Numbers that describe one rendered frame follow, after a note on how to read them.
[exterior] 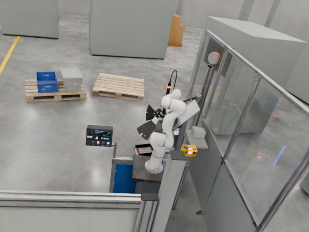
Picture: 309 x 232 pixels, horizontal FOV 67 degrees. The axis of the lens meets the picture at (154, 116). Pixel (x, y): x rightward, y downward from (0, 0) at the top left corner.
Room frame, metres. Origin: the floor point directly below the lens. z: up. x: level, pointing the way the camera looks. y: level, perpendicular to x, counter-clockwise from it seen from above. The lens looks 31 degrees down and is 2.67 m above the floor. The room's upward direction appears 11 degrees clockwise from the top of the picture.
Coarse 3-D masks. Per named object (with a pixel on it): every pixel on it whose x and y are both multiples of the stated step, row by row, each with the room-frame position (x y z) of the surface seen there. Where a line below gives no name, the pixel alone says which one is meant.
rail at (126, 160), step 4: (112, 160) 1.94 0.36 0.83; (116, 160) 1.95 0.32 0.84; (120, 160) 1.96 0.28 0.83; (124, 160) 1.97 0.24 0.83; (128, 160) 1.97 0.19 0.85; (132, 160) 1.98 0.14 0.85; (164, 160) 2.08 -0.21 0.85; (128, 164) 1.97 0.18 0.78; (132, 164) 1.98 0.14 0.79; (188, 164) 2.11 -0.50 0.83
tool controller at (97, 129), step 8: (88, 128) 1.87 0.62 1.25; (96, 128) 1.89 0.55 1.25; (104, 128) 1.92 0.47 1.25; (112, 128) 1.96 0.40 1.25; (88, 136) 1.85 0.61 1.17; (104, 136) 1.88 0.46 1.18; (112, 136) 1.91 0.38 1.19; (88, 144) 1.83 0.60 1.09; (96, 144) 1.85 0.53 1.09; (104, 144) 1.86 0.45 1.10
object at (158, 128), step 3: (159, 120) 2.38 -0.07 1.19; (159, 123) 2.32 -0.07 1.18; (156, 126) 2.27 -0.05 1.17; (159, 126) 2.27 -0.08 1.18; (156, 129) 2.22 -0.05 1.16; (159, 129) 2.22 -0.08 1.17; (162, 129) 2.21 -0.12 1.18; (156, 132) 2.18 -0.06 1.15; (159, 132) 2.17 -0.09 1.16; (162, 132) 2.17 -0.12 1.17
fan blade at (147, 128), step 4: (144, 124) 2.46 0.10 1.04; (148, 124) 2.44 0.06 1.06; (152, 124) 2.44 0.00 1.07; (140, 128) 2.43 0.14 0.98; (144, 128) 2.41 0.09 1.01; (148, 128) 2.41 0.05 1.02; (152, 128) 2.40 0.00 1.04; (140, 132) 2.39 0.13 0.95; (144, 132) 2.38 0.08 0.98; (148, 132) 2.37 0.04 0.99; (152, 132) 2.37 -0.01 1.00; (148, 136) 2.33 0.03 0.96
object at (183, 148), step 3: (183, 147) 2.10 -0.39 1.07; (189, 147) 2.12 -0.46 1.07; (192, 147) 2.13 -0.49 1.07; (195, 147) 2.15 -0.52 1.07; (183, 150) 2.07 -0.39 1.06; (186, 150) 2.07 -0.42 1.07; (189, 150) 2.08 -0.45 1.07; (192, 150) 2.08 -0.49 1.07; (195, 150) 2.10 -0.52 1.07; (189, 156) 2.08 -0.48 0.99; (192, 156) 2.08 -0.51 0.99; (195, 156) 2.09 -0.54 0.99
